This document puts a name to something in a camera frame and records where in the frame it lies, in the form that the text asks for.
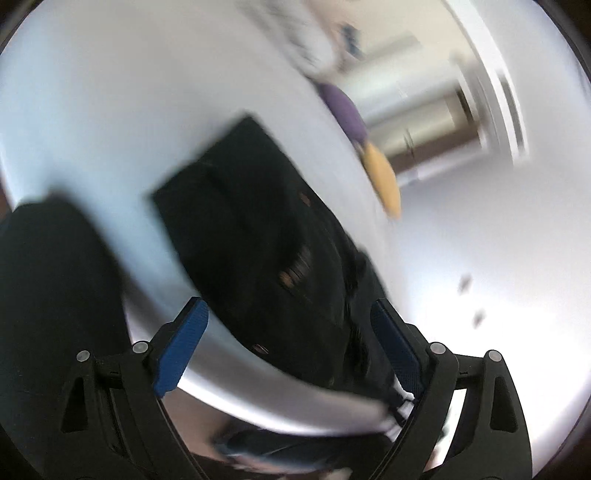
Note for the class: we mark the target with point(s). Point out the folded beige grey duvet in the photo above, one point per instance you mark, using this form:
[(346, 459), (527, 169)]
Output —
[(294, 28)]

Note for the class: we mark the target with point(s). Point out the black denim pants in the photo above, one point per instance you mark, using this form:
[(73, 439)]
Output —
[(278, 269)]

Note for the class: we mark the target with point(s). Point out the wall switch plate far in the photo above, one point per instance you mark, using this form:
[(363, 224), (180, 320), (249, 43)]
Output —
[(465, 282)]

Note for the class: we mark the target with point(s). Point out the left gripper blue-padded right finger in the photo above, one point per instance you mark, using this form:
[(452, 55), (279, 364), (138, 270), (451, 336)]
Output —
[(491, 439)]

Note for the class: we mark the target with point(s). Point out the white wardrobe with black handles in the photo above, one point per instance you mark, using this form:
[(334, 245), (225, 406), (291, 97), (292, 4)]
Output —
[(418, 107)]

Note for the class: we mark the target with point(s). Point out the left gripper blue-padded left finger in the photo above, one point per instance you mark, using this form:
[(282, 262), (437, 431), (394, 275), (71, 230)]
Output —
[(111, 420)]

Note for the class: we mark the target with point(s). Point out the wall switch plate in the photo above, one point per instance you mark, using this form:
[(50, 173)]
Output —
[(479, 317), (465, 282)]

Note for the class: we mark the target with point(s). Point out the purple cushion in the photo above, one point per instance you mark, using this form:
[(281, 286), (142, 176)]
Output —
[(344, 111)]

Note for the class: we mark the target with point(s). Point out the wall switch plate near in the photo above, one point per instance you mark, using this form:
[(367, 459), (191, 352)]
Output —
[(479, 317)]

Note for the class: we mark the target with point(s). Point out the yellow cushion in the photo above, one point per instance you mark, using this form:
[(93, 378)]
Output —
[(383, 179)]

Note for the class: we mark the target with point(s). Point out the folded blue denim garment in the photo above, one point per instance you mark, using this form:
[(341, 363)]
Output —
[(351, 40)]

